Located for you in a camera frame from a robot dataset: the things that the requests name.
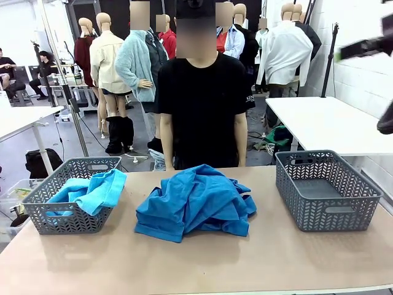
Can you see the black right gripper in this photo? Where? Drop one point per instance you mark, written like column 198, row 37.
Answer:
column 388, row 33

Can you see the light blue garment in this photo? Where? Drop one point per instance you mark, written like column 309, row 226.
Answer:
column 101, row 190

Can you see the person's right forearm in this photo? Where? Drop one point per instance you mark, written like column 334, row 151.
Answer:
column 168, row 153

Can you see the person's left forearm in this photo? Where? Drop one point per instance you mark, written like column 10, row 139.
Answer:
column 241, row 150

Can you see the black light stand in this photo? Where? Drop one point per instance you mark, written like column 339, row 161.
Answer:
column 330, row 61

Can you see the mannequin in black jacket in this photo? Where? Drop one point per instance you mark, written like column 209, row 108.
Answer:
column 313, row 40

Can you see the mannequin in white shirt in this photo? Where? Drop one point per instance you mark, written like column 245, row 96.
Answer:
column 285, row 52

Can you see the large white table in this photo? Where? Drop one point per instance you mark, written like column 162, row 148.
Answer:
column 322, row 123

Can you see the mannequin in white green top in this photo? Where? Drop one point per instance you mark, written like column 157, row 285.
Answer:
column 261, row 40

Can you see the mannequin in black clothes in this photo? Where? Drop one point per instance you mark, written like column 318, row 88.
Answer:
column 251, row 52

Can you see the green bag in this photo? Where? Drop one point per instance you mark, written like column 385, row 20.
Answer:
column 276, row 135

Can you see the mannequin in pale blue shirt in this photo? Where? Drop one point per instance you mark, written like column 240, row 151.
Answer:
column 235, row 43

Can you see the person in black T-shirt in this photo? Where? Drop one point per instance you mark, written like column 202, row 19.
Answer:
column 202, row 101

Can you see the black cap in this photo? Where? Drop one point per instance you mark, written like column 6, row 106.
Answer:
column 196, row 9

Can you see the grey woven-pattern plastic basket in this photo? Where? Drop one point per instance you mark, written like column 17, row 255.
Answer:
column 322, row 218
column 76, row 224

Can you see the mannequin in red top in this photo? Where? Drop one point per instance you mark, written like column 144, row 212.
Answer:
column 169, row 40

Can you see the mannequin in light blue fleece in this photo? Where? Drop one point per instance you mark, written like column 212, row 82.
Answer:
column 135, row 61

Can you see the blue jeans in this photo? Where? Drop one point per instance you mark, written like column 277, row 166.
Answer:
column 158, row 159

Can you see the white mannequin floor stand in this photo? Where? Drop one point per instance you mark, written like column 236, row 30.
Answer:
column 135, row 158

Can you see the mannequin in cream jacket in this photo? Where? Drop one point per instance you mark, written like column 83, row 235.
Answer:
column 106, row 61

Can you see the black furry boots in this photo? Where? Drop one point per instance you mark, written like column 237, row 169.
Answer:
column 119, row 135

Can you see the mannequin in maroon top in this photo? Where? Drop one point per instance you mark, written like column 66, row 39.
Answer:
column 83, row 61

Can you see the slanted metal pole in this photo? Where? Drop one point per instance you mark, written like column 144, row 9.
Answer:
column 80, row 135

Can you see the seated person with dark hair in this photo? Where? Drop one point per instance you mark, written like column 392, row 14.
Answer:
column 43, row 70

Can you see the black backpack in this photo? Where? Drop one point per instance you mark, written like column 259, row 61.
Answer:
column 40, row 163

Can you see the white table with white leg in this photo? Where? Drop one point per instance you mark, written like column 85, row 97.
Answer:
column 18, row 120

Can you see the seated person in black shirt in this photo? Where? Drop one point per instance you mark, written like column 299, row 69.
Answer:
column 6, row 64

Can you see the clear plastic bin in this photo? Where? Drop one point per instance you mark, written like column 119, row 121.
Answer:
column 12, row 196

